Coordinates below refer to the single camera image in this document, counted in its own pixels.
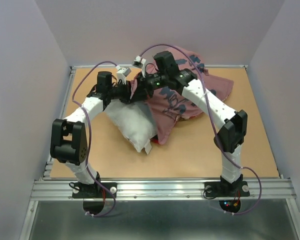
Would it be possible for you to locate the white pillow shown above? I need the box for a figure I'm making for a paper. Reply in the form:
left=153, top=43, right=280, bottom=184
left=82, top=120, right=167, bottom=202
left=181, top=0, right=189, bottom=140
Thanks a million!
left=105, top=100, right=157, bottom=154

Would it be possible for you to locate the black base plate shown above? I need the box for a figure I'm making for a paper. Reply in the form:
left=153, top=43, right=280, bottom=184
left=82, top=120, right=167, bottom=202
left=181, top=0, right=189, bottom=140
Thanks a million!
left=204, top=181, right=250, bottom=199
left=68, top=182, right=112, bottom=199

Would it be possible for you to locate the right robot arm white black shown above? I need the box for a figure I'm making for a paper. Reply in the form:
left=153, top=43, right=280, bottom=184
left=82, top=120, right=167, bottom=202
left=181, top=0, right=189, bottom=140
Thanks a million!
left=132, top=51, right=250, bottom=198

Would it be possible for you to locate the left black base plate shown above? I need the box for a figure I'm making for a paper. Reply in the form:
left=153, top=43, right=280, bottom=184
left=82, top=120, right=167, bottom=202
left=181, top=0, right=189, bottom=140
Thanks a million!
left=68, top=182, right=112, bottom=199

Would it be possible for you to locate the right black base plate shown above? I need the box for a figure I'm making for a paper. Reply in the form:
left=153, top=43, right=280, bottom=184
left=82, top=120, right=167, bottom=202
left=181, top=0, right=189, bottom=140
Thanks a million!
left=204, top=181, right=250, bottom=199

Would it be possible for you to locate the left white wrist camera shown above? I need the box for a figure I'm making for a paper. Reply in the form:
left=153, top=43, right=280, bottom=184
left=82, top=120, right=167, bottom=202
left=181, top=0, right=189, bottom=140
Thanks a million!
left=115, top=65, right=132, bottom=84

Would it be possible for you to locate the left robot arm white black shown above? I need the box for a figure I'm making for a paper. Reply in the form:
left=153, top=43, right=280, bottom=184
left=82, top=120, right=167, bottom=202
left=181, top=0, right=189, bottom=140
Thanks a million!
left=50, top=68, right=131, bottom=199

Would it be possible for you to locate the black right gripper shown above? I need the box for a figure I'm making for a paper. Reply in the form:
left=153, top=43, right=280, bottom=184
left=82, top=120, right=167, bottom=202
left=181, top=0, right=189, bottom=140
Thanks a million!
left=130, top=70, right=168, bottom=102

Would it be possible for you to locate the pink pillowcase with dark print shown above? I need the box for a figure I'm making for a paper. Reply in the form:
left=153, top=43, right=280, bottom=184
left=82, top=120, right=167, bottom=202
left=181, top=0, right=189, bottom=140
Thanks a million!
left=145, top=47, right=234, bottom=145

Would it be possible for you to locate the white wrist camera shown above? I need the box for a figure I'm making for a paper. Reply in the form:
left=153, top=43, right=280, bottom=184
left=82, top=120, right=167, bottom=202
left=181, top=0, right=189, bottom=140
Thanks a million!
left=115, top=65, right=132, bottom=84
left=132, top=55, right=147, bottom=69

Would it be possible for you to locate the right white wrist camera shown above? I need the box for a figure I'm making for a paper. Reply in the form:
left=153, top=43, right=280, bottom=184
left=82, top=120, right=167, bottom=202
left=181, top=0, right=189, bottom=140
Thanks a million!
left=132, top=55, right=147, bottom=69

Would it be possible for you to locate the aluminium frame rail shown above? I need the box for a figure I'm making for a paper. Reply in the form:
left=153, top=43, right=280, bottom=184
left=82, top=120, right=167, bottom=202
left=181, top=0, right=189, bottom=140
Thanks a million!
left=20, top=67, right=300, bottom=240

